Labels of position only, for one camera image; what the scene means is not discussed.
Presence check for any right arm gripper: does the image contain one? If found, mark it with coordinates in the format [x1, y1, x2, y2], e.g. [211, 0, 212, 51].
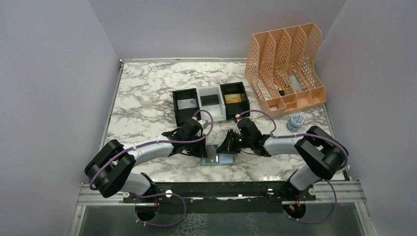
[216, 129, 252, 154]

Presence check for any black credit card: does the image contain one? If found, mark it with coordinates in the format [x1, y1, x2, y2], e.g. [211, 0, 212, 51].
[200, 94, 220, 106]
[206, 145, 218, 164]

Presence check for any green card holder wallet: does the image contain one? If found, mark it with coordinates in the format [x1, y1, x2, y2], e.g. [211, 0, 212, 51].
[200, 153, 235, 166]

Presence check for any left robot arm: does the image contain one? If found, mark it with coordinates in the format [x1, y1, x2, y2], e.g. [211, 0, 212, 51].
[85, 118, 209, 202]

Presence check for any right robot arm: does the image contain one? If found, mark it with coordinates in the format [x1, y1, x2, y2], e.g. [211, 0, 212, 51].
[216, 118, 349, 200]

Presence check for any gold card in tray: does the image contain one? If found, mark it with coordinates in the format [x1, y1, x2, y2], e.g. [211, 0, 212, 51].
[224, 93, 246, 104]

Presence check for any black tray left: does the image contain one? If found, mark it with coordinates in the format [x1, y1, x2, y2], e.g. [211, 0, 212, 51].
[172, 88, 200, 127]

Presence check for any black tray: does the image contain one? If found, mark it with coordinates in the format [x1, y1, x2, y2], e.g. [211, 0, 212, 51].
[220, 82, 250, 119]
[172, 88, 200, 127]

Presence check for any black tray right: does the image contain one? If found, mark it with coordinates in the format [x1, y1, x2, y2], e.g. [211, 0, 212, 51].
[220, 82, 250, 119]

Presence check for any white tray middle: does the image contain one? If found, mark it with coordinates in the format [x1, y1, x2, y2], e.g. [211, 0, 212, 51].
[196, 85, 226, 122]

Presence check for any blue white tape roll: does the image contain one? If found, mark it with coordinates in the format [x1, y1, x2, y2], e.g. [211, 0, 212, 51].
[286, 114, 305, 132]

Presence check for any grey item in organizer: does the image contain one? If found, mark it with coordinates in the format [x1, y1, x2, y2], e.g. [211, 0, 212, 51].
[288, 74, 303, 93]

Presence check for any orange file organizer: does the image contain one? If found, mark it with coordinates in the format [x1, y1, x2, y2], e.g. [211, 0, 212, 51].
[244, 23, 327, 118]

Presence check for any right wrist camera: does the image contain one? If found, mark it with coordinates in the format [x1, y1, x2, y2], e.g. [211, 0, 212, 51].
[232, 114, 243, 134]

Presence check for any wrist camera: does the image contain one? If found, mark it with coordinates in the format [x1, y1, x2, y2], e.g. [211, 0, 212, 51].
[232, 114, 243, 134]
[198, 119, 210, 129]

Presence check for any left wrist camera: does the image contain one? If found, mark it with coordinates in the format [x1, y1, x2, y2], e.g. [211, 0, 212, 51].
[198, 119, 210, 129]

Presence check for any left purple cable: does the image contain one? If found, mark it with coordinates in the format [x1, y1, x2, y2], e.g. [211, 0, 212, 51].
[89, 109, 215, 228]

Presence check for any purple cable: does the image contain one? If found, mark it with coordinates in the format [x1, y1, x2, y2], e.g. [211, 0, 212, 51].
[233, 109, 349, 225]
[89, 109, 215, 228]

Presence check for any black mounting rail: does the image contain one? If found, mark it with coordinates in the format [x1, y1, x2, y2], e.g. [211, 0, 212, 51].
[143, 181, 316, 202]

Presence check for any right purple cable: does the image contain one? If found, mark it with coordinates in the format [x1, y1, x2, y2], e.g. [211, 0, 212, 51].
[233, 109, 349, 225]

